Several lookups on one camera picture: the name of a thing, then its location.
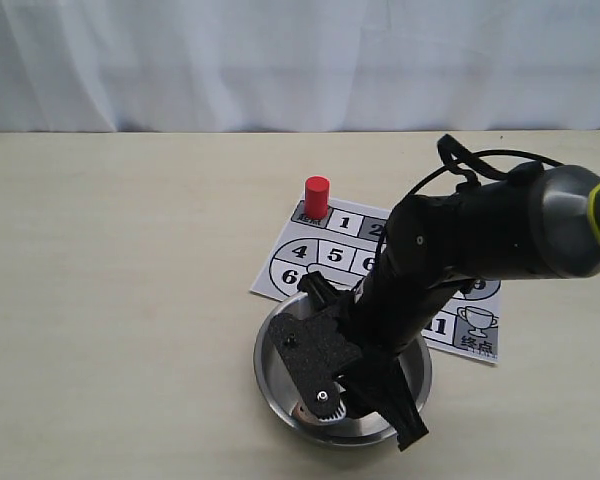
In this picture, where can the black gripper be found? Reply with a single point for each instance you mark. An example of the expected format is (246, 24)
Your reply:
(336, 371)

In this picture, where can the wooden die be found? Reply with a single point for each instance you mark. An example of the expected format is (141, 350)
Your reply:
(301, 413)

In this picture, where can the red cylinder game piece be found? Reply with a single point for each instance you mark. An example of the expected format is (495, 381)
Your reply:
(316, 196)

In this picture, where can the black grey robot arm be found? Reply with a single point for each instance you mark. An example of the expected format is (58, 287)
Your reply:
(532, 223)

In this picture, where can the stainless steel bowl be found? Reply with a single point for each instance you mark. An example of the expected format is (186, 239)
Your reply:
(280, 393)

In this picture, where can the paper game board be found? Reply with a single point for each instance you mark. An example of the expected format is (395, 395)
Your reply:
(341, 246)

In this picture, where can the white curtain backdrop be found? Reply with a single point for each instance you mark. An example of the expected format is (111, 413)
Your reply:
(229, 66)

